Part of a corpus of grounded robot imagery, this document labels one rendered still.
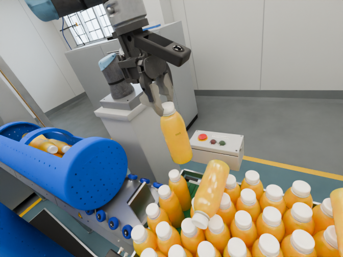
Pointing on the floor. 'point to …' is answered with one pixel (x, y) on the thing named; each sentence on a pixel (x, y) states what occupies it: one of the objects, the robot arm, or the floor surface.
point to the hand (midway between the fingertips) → (167, 107)
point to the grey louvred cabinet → (80, 68)
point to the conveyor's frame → (192, 180)
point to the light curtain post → (5, 70)
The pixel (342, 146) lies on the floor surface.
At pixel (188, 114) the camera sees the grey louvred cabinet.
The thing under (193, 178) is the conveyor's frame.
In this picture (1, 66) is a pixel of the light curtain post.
